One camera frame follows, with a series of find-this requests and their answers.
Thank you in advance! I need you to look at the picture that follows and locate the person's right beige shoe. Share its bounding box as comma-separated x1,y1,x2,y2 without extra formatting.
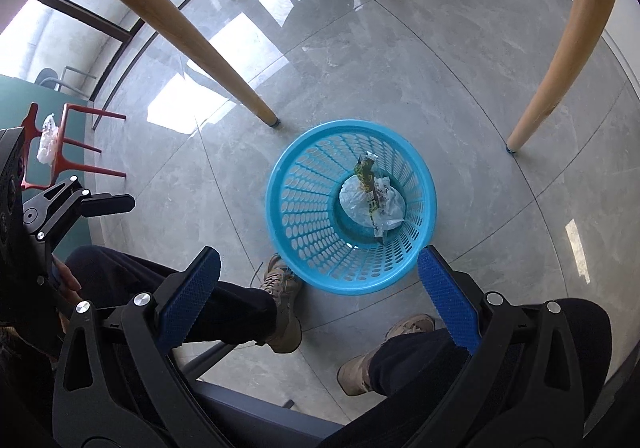
336,314,436,397

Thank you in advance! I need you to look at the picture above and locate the wooden table leg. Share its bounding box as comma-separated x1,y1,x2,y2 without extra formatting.
506,0,623,155
89,0,280,129

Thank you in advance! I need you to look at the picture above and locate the red chair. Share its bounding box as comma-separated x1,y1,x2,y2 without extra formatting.
20,102,127,189

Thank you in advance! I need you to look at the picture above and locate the person's left leg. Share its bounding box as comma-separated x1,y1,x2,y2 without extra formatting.
65,245,278,354

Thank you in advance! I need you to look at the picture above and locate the person's left beige shoe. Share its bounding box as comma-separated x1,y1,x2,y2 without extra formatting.
257,253,303,355

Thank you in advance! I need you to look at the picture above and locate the person's beige shoe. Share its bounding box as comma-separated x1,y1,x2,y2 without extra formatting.
257,253,303,355
336,314,436,397

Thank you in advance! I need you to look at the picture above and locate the dark grey metal frame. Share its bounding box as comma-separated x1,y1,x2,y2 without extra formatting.
180,340,343,448

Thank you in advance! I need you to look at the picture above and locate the white plastic bag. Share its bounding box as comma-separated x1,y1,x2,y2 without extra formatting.
339,176,406,229

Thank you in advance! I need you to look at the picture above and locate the crumpled clear plastic bag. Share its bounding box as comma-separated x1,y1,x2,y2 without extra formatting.
36,113,61,163

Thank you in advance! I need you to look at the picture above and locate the person's left hand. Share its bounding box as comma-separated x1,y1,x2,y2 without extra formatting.
50,258,83,309

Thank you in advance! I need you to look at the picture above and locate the green table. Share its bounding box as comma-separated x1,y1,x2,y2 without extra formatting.
0,74,101,253

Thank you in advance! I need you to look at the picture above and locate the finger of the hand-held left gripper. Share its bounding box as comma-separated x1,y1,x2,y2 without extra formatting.
22,174,137,249

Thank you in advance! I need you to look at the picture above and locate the green yellow snack wrapper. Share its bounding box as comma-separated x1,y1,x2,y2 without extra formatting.
354,154,383,229

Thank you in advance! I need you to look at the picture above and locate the grey blue chair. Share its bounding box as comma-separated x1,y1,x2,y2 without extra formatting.
36,66,98,101

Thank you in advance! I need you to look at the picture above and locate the dark window frame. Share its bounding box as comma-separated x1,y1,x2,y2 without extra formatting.
40,0,176,116

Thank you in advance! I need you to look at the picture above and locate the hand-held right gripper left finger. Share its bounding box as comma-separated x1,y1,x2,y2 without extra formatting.
52,247,223,448

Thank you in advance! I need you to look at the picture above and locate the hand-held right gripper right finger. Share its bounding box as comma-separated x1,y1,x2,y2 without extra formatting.
416,245,601,448

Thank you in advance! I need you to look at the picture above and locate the blue plastic basket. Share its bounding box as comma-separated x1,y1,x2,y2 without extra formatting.
265,119,438,296

